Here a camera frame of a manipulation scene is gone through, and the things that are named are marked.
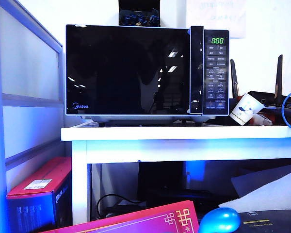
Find black paper shredder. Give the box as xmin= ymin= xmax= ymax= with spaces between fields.
xmin=236 ymin=209 xmax=291 ymax=233

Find black box of blue roses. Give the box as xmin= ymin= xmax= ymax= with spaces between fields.
xmin=118 ymin=0 xmax=162 ymax=27

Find red blue router carton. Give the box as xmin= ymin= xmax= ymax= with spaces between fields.
xmin=6 ymin=156 xmax=73 ymax=233

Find white wooden table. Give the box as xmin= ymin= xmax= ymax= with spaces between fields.
xmin=61 ymin=122 xmax=291 ymax=225

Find black computer case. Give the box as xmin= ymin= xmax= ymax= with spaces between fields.
xmin=137 ymin=161 xmax=185 ymax=196

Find black mouse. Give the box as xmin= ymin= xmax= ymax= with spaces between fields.
xmin=104 ymin=204 xmax=148 ymax=217

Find white paper cup blue print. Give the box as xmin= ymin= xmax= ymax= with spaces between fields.
xmin=229 ymin=93 xmax=265 ymax=126

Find blue network cable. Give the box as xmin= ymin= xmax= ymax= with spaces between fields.
xmin=281 ymin=87 xmax=291 ymax=134

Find red white small packet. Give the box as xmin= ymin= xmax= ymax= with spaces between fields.
xmin=249 ymin=113 xmax=277 ymax=126

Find white foam sheet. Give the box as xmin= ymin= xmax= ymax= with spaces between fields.
xmin=218 ymin=181 xmax=291 ymax=212

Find paper notice with handwriting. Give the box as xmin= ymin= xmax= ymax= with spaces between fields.
xmin=186 ymin=0 xmax=247 ymax=39

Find black silver microwave oven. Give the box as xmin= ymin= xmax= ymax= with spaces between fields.
xmin=81 ymin=29 xmax=230 ymax=127

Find glossy blue rounded object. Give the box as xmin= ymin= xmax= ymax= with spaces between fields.
xmin=198 ymin=207 xmax=242 ymax=233

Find black power cable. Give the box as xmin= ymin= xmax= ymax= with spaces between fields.
xmin=97 ymin=194 xmax=147 ymax=219

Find magenta gift box gold pattern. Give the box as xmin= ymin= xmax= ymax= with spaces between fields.
xmin=42 ymin=200 xmax=200 ymax=233

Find grey frosted office partition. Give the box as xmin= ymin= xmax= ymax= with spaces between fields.
xmin=0 ymin=0 xmax=73 ymax=233

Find black router with antennas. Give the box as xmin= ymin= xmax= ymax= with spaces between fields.
xmin=229 ymin=54 xmax=291 ymax=126

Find white flat board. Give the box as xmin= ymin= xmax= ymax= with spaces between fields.
xmin=230 ymin=163 xmax=291 ymax=198

